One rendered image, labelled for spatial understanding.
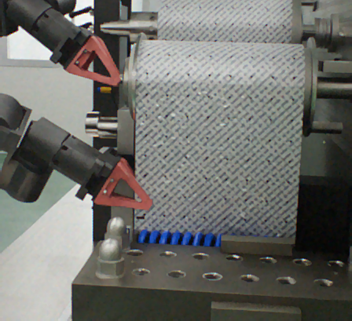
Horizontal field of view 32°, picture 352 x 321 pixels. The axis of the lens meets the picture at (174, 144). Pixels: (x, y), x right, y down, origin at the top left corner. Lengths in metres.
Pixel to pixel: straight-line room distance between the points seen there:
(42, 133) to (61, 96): 5.81
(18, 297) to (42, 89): 5.78
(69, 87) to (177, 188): 5.81
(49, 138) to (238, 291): 0.35
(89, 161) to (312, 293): 0.36
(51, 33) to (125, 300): 0.43
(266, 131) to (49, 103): 5.94
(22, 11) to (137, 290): 0.47
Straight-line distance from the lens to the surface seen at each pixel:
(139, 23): 1.16
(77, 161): 0.88
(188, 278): 0.76
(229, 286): 0.74
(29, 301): 1.03
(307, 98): 0.88
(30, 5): 0.98
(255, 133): 0.87
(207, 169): 0.88
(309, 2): 1.48
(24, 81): 6.81
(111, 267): 0.75
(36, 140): 0.89
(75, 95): 6.66
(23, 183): 0.93
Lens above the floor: 1.31
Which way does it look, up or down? 10 degrees down
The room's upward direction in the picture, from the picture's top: 1 degrees clockwise
